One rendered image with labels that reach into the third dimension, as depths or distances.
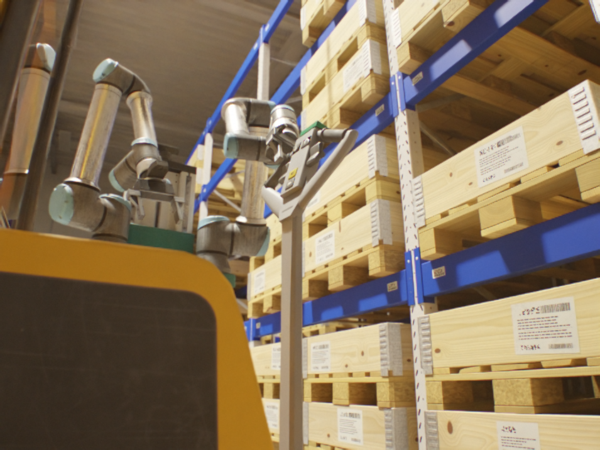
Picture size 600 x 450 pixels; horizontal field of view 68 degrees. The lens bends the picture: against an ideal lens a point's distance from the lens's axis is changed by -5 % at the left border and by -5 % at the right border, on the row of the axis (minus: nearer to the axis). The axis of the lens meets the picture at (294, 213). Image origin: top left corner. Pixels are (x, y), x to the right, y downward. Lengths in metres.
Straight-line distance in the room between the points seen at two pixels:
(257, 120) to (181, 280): 1.62
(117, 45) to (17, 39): 10.95
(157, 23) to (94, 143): 8.93
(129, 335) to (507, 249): 1.31
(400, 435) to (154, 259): 1.55
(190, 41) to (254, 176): 9.14
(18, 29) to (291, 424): 0.93
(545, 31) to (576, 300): 1.40
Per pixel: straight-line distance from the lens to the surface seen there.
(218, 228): 2.21
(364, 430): 2.20
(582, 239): 1.52
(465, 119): 2.78
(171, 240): 2.28
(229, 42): 11.15
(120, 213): 2.09
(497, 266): 1.70
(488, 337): 1.62
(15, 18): 0.87
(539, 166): 1.58
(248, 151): 1.66
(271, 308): 3.14
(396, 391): 2.03
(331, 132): 1.23
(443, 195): 1.85
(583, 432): 1.44
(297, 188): 1.22
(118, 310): 0.63
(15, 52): 0.83
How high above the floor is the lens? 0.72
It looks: 20 degrees up
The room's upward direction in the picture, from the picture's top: straight up
